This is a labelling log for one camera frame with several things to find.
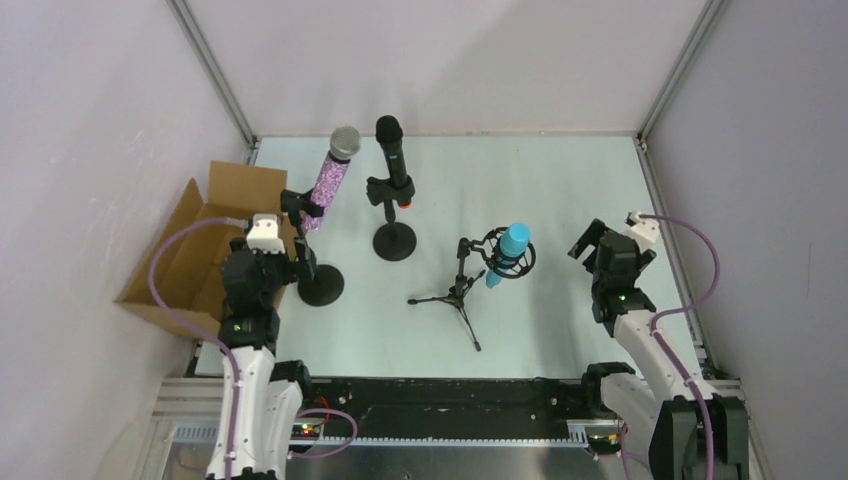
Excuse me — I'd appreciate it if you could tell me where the brown cardboard box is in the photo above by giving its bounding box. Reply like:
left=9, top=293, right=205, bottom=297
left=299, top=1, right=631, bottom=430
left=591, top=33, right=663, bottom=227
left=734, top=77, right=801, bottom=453
left=117, top=161, right=288, bottom=339

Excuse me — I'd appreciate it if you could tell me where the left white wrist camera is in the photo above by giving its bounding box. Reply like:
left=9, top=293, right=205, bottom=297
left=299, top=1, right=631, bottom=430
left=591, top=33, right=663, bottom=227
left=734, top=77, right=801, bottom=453
left=246, top=213, right=287, bottom=254

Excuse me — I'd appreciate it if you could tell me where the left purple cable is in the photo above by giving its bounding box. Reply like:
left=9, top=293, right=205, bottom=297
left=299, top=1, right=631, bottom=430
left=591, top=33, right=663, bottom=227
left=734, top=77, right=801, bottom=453
left=147, top=217, right=256, bottom=480

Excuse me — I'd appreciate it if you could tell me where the purple cable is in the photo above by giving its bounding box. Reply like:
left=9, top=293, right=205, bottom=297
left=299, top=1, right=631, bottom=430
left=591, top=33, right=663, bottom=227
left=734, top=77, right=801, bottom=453
left=635, top=213, right=722, bottom=480
left=147, top=217, right=256, bottom=480

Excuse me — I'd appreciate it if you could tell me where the black orange-ring microphone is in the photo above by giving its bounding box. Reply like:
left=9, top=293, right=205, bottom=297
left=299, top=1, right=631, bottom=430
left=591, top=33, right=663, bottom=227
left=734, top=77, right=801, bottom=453
left=375, top=115, right=415, bottom=209

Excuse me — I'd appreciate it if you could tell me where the purple glitter microphone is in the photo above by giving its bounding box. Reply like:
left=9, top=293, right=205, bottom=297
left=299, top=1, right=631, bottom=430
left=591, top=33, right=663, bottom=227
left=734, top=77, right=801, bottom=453
left=303, top=126, right=361, bottom=231

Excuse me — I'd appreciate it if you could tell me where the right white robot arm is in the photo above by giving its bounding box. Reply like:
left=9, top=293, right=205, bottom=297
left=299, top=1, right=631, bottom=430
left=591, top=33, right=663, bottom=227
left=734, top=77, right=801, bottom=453
left=568, top=212, right=750, bottom=479

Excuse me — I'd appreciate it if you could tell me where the black round-base mic stand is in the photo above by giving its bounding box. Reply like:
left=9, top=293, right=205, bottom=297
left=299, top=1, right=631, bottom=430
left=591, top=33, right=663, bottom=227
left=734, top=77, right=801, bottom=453
left=280, top=190, right=345, bottom=307

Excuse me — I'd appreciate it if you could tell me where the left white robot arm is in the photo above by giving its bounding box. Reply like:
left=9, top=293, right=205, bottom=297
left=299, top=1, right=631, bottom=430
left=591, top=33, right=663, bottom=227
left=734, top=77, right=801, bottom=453
left=205, top=238, right=311, bottom=479

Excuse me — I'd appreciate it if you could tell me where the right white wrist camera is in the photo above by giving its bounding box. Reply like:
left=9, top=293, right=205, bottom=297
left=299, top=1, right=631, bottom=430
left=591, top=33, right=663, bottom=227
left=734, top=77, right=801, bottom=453
left=623, top=211, right=661, bottom=253

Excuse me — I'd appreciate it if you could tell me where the teal blue microphone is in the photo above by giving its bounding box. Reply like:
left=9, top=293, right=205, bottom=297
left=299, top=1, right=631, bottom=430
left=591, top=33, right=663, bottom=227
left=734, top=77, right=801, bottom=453
left=485, top=223, right=535, bottom=289

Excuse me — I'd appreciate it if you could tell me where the black tripod shock-mount stand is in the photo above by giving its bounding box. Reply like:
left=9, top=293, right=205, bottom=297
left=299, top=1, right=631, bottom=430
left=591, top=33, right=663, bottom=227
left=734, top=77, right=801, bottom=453
left=407, top=226, right=537, bottom=352

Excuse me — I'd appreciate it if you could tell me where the aluminium frame rail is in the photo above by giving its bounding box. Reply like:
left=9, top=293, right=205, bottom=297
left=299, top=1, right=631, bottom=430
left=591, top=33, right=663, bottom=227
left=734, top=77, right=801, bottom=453
left=152, top=378, right=224, bottom=423

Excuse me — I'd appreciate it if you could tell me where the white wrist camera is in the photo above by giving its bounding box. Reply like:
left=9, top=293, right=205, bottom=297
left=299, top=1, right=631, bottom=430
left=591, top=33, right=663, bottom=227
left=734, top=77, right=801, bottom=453
left=623, top=211, right=661, bottom=253
left=246, top=213, right=287, bottom=254

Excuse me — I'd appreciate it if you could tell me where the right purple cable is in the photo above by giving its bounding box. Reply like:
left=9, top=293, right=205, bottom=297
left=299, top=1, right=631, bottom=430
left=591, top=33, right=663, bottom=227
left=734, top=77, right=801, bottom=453
left=635, top=213, right=722, bottom=480

